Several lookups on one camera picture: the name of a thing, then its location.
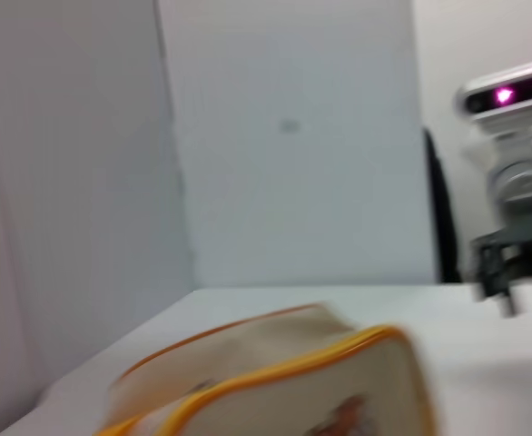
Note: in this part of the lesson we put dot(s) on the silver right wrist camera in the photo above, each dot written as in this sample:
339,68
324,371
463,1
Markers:
497,97

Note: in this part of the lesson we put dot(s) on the black chair backrest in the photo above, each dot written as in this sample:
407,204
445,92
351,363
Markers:
440,209

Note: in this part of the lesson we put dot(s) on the beige food bag orange trim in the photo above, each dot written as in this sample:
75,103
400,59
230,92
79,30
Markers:
270,399

